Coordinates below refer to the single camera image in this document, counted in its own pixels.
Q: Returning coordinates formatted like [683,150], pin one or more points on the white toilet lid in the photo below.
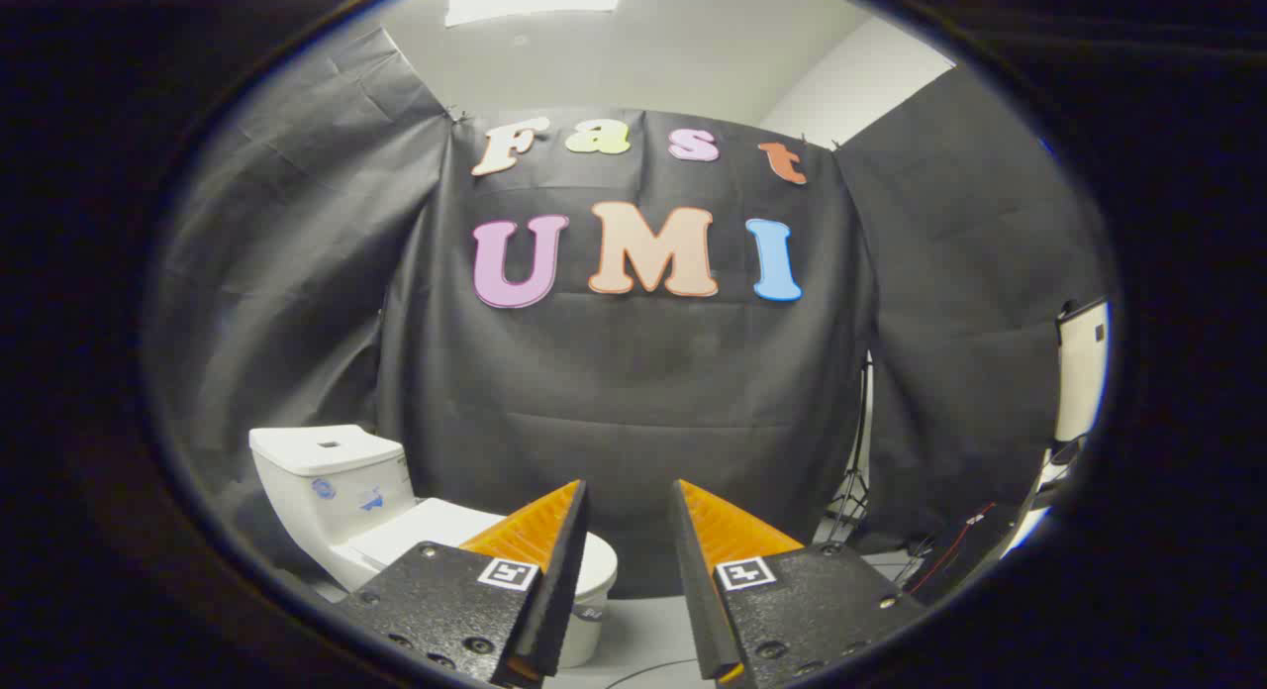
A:
[426,531]

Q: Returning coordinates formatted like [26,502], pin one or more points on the black backdrop cloth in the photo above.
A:
[633,392]

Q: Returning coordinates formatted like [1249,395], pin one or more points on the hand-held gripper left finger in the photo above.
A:
[554,580]

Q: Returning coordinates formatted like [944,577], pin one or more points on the white board panel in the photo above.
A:
[1081,372]

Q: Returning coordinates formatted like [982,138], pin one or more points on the black tripod stand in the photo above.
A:
[853,481]

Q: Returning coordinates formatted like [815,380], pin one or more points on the white ceramic toilet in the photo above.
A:
[332,491]

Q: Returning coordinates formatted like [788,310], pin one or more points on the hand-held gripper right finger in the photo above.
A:
[705,590]

